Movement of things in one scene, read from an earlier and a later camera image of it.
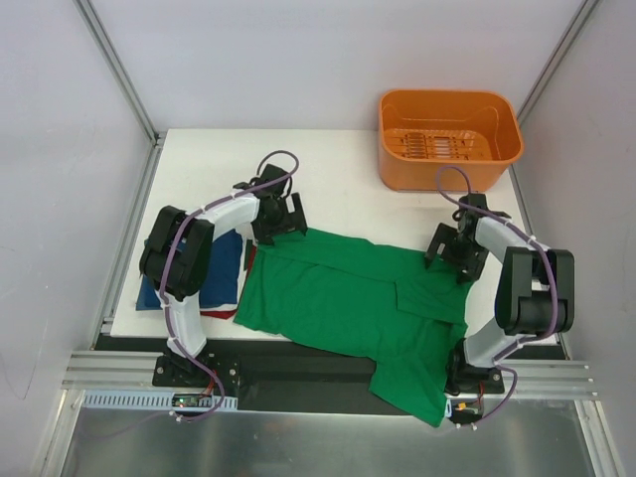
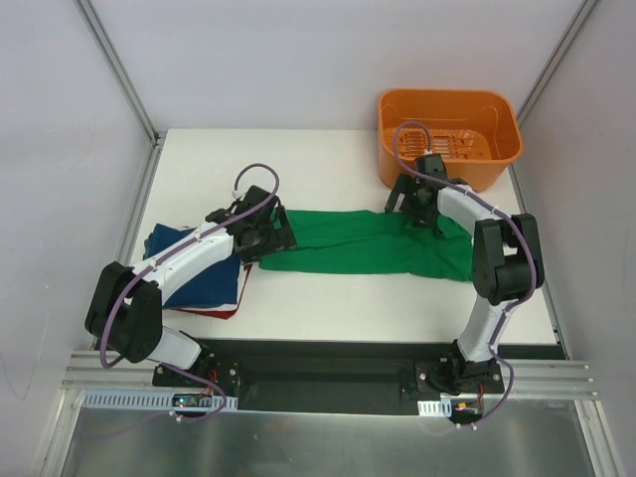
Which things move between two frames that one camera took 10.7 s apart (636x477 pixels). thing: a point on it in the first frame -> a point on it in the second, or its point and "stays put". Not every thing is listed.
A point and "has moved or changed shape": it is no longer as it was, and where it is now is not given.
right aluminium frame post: [556, 60] stays put
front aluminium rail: [131, 370] stays put
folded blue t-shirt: [223, 281] stays put
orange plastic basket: [422, 131] stays put
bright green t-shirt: [382, 304] has moved or changed shape
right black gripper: [455, 252] -> [409, 194]
